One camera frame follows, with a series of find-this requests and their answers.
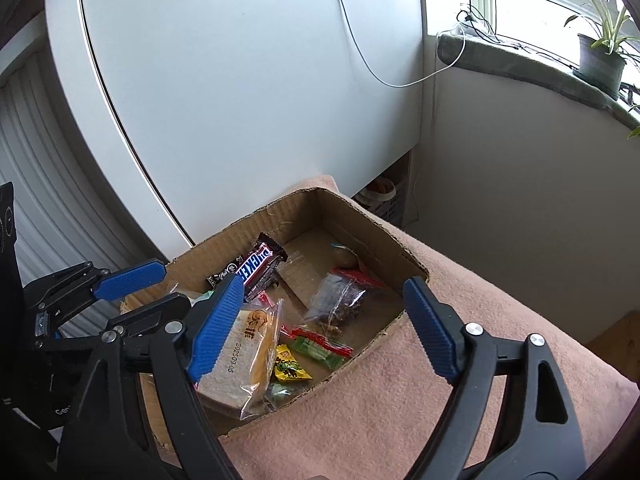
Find black cartoon snack packet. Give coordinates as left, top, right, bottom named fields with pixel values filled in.
left=206, top=256, right=243, bottom=289

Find Snickers bar English label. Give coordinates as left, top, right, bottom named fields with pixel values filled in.
left=236, top=233, right=288, bottom=301

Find red date snack packet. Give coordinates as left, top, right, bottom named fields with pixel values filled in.
left=280, top=325, right=354, bottom=358
left=302, top=268, right=385, bottom=335

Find packaged bread slices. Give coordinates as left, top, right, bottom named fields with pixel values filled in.
left=196, top=292, right=283, bottom=420

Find yellow candy packet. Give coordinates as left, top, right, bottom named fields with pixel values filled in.
left=273, top=344, right=312, bottom=382

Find green snack packet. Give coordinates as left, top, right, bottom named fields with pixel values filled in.
left=291, top=337, right=345, bottom=370

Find teal mint candy packet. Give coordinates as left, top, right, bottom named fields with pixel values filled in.
left=265, top=382, right=296, bottom=410

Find white cabinet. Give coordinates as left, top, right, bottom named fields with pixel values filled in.
left=44, top=0, right=423, bottom=258

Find grey window sill cushion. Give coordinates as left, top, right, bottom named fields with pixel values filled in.
left=436, top=34, right=639, bottom=130

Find potted spider plant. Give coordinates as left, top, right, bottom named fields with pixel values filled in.
left=563, top=0, right=639, bottom=115

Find power strip with cables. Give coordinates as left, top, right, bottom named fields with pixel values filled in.
left=456, top=4, right=501, bottom=44

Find white hanging cable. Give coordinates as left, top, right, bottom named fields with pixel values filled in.
left=326, top=0, right=468, bottom=89

